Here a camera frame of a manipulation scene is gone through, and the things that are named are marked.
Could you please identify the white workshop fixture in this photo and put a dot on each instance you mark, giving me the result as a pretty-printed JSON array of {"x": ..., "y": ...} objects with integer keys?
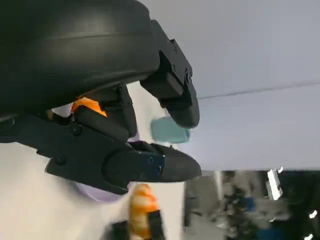
[{"x": 273, "y": 183}]

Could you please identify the lilac plate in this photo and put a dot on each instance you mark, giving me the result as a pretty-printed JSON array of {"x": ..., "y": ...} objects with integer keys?
[{"x": 97, "y": 196}]

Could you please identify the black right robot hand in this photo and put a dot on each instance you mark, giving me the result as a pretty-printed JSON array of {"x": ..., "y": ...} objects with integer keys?
[{"x": 156, "y": 225}]

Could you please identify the pale green mug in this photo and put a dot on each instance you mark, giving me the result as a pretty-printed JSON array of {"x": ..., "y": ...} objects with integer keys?
[{"x": 167, "y": 132}]

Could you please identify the orange and white bread roll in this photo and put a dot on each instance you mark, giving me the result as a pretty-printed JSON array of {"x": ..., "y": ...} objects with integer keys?
[
  {"x": 90, "y": 105},
  {"x": 141, "y": 210}
]

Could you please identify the grey partition panel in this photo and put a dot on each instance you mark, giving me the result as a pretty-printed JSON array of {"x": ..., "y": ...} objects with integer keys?
[
  {"x": 237, "y": 45},
  {"x": 250, "y": 132}
]

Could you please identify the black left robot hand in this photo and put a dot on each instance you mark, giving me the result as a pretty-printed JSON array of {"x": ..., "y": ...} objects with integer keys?
[{"x": 75, "y": 50}]

